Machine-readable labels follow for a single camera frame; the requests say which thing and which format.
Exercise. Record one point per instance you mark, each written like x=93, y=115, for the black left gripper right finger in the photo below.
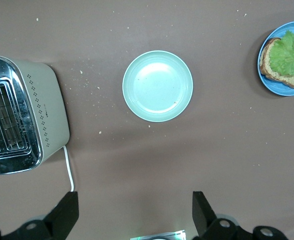
x=201, y=215

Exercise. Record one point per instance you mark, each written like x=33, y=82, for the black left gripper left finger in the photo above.
x=67, y=212

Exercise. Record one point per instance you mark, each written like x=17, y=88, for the brown bread slice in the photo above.
x=286, y=80

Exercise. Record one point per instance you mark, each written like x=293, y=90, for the green lettuce leaf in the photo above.
x=289, y=57

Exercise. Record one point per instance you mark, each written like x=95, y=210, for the mint green plate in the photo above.
x=158, y=86

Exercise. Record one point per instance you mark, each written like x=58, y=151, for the blue plate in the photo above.
x=276, y=88

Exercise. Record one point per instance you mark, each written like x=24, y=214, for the beige and chrome toaster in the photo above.
x=49, y=105

